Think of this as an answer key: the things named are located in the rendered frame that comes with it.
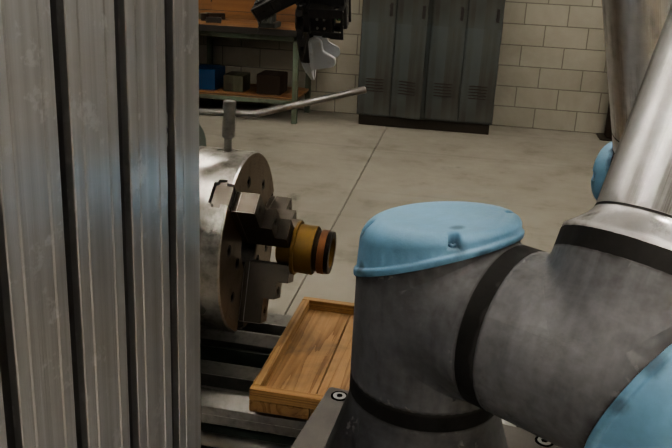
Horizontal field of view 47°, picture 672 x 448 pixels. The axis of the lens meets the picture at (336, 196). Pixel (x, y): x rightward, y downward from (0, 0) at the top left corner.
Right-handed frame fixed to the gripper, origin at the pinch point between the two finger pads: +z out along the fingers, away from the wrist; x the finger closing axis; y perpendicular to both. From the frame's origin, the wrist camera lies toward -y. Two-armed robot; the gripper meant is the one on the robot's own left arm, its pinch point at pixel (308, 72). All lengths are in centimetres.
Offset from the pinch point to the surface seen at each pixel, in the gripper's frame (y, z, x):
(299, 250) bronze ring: 3.6, 18.9, -25.8
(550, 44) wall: 84, 287, 581
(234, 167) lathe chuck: -7.3, 5.7, -22.3
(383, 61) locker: -68, 285, 520
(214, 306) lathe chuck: -7.3, 21.5, -38.3
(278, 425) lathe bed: 4, 38, -47
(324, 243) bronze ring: 7.5, 18.2, -24.1
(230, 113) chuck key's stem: -10.1, 0.8, -14.1
